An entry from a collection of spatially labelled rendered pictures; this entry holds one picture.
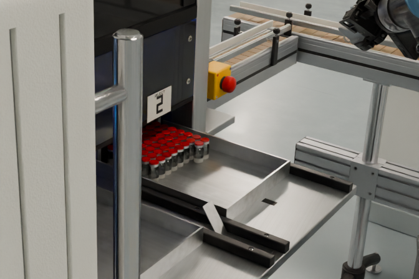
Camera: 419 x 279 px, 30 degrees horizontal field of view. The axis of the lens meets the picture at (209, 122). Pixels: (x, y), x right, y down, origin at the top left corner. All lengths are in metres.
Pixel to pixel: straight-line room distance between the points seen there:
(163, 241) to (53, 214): 0.87
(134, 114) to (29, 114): 0.13
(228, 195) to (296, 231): 0.18
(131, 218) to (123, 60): 0.15
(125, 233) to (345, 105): 3.79
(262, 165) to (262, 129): 2.31
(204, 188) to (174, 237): 0.20
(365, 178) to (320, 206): 0.97
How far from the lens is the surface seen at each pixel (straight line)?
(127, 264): 0.73
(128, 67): 0.64
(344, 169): 2.59
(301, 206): 1.60
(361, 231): 2.69
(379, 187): 2.57
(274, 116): 4.22
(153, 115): 1.67
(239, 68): 2.18
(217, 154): 1.78
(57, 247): 0.62
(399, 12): 1.34
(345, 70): 2.45
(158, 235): 1.47
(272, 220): 1.55
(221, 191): 1.63
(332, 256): 3.08
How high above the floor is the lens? 1.68
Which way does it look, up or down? 24 degrees down
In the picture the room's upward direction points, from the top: 3 degrees clockwise
